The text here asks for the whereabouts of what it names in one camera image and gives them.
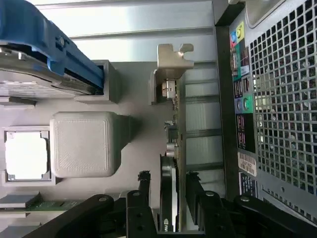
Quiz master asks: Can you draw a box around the green RAM stick white label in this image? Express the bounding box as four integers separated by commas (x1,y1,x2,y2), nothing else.
0,192,84,213

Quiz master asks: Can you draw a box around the black open PC case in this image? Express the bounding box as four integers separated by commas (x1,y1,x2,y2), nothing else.
214,0,317,238

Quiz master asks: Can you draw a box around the silver hard disk drive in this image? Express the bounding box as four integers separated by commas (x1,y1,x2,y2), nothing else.
0,42,100,98

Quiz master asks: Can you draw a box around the blue disk carrier bracket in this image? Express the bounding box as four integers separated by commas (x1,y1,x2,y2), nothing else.
0,0,105,96

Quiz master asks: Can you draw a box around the grey plastic parts rack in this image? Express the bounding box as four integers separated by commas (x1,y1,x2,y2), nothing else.
0,59,161,238

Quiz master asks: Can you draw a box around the silver CPU chip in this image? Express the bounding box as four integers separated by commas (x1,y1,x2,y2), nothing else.
4,131,50,180

